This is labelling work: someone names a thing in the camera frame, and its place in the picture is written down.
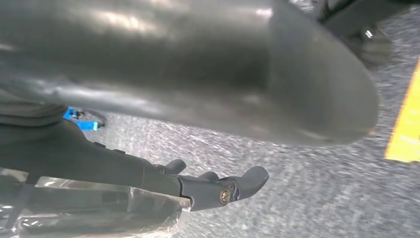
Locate small blue object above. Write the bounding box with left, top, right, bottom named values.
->
left=63, top=106, right=106, bottom=132

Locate black robot leg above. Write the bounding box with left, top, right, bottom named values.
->
left=313, top=0, right=420, bottom=68

